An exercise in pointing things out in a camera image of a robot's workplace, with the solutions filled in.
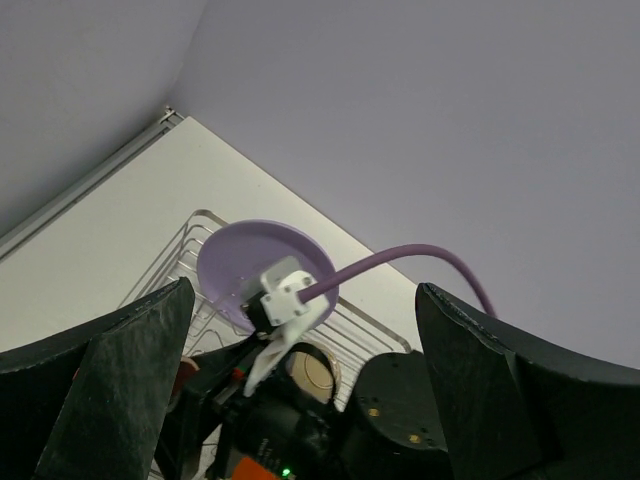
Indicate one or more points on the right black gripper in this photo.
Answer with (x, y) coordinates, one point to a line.
(211, 427)

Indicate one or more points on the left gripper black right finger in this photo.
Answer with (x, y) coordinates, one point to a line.
(514, 406)

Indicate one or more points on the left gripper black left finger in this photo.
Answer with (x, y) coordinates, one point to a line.
(90, 402)

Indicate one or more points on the white bowl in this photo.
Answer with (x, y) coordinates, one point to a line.
(312, 376)

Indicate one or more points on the purple plate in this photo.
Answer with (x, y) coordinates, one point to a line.
(240, 251)

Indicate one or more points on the black mug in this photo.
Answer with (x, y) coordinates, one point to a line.
(186, 370)

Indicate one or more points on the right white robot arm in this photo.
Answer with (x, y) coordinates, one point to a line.
(388, 429)

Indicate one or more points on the wire dish rack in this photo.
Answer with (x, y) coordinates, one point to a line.
(351, 335)

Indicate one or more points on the aluminium rail frame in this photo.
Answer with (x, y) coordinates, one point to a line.
(67, 199)

